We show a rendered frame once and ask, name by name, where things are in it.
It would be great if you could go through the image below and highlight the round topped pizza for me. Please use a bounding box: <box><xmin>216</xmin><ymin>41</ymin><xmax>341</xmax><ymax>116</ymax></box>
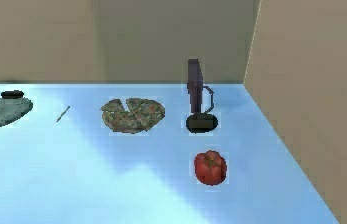
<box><xmin>100</xmin><ymin>97</ymin><xmax>166</xmax><ymax>135</ymax></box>

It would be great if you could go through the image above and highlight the dark paper towel holder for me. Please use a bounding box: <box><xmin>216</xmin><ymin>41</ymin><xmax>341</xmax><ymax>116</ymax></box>
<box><xmin>185</xmin><ymin>58</ymin><xmax>219</xmax><ymax>134</ymax></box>

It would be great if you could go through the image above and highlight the red tomato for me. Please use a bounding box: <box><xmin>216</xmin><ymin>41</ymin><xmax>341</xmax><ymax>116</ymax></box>
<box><xmin>193</xmin><ymin>149</ymin><xmax>228</xmax><ymax>186</ymax></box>

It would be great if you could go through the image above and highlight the thin brown pencil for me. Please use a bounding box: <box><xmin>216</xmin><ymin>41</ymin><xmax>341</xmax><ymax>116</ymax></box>
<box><xmin>55</xmin><ymin>105</ymin><xmax>71</xmax><ymax>123</ymax></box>

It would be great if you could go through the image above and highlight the grey green round pan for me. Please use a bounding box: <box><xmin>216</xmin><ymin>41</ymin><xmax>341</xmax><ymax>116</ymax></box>
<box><xmin>0</xmin><ymin>89</ymin><xmax>34</xmax><ymax>133</ymax></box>

